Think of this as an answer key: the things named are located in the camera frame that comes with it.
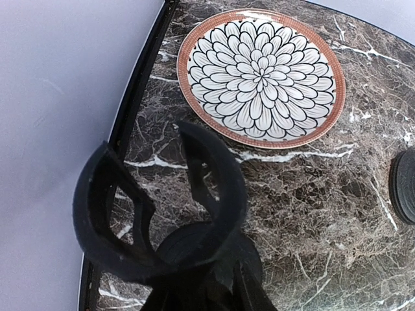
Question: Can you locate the black stand of orange microphone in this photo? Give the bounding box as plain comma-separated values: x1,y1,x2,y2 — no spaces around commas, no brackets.
73,121,274,310

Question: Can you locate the black stand of mint microphone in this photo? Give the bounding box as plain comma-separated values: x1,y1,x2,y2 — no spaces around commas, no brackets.
388,147,414,225

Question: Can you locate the flower pattern ceramic plate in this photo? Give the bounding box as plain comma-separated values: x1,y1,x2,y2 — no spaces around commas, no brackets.
176,9,346,149

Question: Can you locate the left black frame post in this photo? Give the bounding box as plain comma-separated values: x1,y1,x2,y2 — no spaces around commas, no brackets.
77,1,180,310

